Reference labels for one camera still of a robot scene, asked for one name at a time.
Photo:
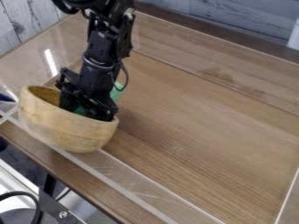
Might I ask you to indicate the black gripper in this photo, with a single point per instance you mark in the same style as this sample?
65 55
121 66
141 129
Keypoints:
92 84

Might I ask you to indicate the green block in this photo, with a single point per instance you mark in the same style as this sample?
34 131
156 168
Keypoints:
117 92

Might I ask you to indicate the black metal bracket with screw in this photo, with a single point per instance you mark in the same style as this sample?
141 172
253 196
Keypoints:
55 213

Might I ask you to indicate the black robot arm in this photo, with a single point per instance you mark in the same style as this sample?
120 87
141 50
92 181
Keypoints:
112 19

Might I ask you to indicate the brown wooden bowl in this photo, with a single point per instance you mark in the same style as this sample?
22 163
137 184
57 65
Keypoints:
55 126

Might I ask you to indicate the black table leg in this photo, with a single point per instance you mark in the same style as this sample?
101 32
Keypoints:
50 185

